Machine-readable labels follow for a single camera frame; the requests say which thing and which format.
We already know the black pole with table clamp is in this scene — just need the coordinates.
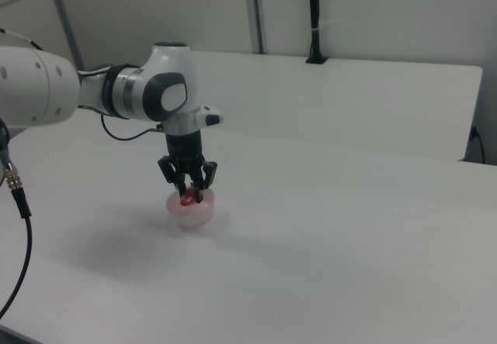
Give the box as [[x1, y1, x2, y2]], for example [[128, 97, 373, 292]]
[[304, 0, 329, 66]]

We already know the pink round bowl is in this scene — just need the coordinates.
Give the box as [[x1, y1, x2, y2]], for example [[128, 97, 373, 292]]
[[165, 187, 217, 229]]

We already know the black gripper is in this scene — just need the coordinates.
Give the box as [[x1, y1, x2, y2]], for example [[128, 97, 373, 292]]
[[156, 128, 219, 205]]

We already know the black cable with metal connector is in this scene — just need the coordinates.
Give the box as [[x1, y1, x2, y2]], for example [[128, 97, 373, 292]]
[[0, 117, 36, 324]]

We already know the grey aluminium frame post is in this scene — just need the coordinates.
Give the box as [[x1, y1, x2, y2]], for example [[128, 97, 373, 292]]
[[43, 0, 85, 72], [242, 0, 269, 56]]

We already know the thin blue cable loop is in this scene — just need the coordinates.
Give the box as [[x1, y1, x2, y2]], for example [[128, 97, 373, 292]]
[[100, 113, 165, 142]]

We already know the red strawberry with green leaves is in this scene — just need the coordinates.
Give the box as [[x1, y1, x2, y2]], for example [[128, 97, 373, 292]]
[[179, 189, 198, 207]]

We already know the black and white arm cable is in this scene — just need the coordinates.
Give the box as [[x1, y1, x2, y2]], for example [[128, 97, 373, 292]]
[[0, 28, 45, 52]]

